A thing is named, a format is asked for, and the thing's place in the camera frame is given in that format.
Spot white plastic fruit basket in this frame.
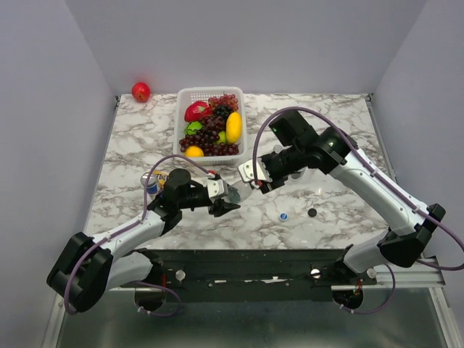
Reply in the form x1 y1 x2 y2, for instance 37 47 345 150
173 86 248 165

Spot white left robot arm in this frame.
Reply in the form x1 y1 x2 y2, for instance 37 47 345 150
46 169 239 315

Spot black bottle cap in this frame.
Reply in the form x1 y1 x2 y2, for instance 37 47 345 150
307 208 317 218

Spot clear bottle dark label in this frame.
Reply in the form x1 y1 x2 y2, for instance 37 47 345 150
289 170 304 181

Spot yellow M&M candy bag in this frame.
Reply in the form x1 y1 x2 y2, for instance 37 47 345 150
152 170 169 189

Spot red apple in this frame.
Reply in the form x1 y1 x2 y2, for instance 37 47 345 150
131 82 151 103

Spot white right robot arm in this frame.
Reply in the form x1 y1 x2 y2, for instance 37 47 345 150
238 108 445 284

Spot yellow mango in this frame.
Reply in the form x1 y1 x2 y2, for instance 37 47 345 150
225 112 242 144

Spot clear plastic bottle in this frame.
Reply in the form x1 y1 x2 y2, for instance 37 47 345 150
224 181 257 204

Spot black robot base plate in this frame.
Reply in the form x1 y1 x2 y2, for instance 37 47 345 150
119 249 423 304

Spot dark grape bunch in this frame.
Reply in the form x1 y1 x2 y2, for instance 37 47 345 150
214 105 234 120

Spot red dragon fruit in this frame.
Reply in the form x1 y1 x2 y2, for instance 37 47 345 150
184 101 213 123

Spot red grape bunch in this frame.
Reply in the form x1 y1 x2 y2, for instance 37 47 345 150
178 94 244 157

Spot red bull can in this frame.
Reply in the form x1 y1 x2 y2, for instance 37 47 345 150
140 172 162 196

